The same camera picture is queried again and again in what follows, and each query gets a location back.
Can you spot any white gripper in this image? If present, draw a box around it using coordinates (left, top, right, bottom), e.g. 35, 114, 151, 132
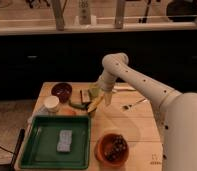
97, 76, 113, 106

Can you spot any dark red bowl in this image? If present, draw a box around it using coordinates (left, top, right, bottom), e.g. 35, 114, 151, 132
51, 83, 72, 103

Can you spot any orange bowl with grapes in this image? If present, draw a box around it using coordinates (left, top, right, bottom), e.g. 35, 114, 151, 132
94, 133, 129, 168

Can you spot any green cucumber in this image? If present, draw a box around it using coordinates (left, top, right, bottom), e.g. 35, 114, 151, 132
69, 101, 88, 110

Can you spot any green plastic tray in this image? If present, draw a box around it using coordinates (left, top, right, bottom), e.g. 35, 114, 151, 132
19, 116, 91, 170

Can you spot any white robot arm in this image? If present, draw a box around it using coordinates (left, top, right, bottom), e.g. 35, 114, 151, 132
98, 53, 197, 171

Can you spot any brown block toy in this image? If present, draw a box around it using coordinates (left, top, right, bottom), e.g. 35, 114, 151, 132
80, 89, 91, 103

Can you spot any white knife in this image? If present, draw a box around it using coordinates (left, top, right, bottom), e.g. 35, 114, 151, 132
113, 86, 135, 92

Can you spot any orange carrot toy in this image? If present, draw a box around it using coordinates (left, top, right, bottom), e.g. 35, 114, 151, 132
58, 108, 76, 116

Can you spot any black cable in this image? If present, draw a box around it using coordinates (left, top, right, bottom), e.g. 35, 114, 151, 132
0, 128, 26, 171

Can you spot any blue sponge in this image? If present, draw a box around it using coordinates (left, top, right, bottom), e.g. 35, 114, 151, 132
57, 130, 72, 152

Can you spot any white metal cup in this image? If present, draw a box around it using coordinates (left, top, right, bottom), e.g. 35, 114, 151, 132
44, 96, 60, 112

